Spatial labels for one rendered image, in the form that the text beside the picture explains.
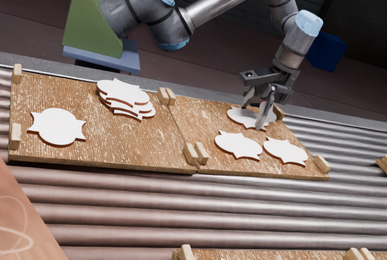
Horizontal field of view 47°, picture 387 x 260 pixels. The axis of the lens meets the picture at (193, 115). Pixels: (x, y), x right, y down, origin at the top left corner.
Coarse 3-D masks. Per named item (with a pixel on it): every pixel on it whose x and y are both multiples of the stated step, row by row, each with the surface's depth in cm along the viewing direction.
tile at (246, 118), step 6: (234, 108) 137; (228, 114) 131; (234, 114) 133; (240, 114) 134; (246, 114) 136; (252, 114) 137; (234, 120) 130; (240, 120) 131; (246, 120) 132; (252, 120) 134; (246, 126) 129; (252, 126) 130; (264, 126) 134
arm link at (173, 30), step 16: (208, 0) 160; (224, 0) 160; (240, 0) 162; (176, 16) 159; (192, 16) 160; (208, 16) 162; (160, 32) 159; (176, 32) 160; (192, 32) 163; (176, 48) 163
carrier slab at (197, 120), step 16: (176, 96) 132; (176, 112) 123; (192, 112) 127; (208, 112) 130; (224, 112) 134; (256, 112) 142; (192, 128) 119; (208, 128) 122; (224, 128) 125; (240, 128) 129; (272, 128) 136; (288, 128) 140; (192, 144) 112; (208, 144) 114; (208, 160) 108; (224, 160) 110; (240, 160) 113; (272, 160) 119; (256, 176) 112; (272, 176) 114; (288, 176) 116; (304, 176) 118; (320, 176) 121
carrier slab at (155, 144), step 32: (32, 96) 105; (64, 96) 110; (96, 96) 116; (96, 128) 103; (128, 128) 108; (160, 128) 113; (32, 160) 88; (64, 160) 90; (96, 160) 93; (128, 160) 97; (160, 160) 101
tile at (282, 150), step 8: (264, 144) 123; (272, 144) 125; (280, 144) 126; (288, 144) 128; (272, 152) 121; (280, 152) 122; (288, 152) 124; (296, 152) 125; (304, 152) 127; (280, 160) 120; (288, 160) 120; (296, 160) 121; (304, 160) 123
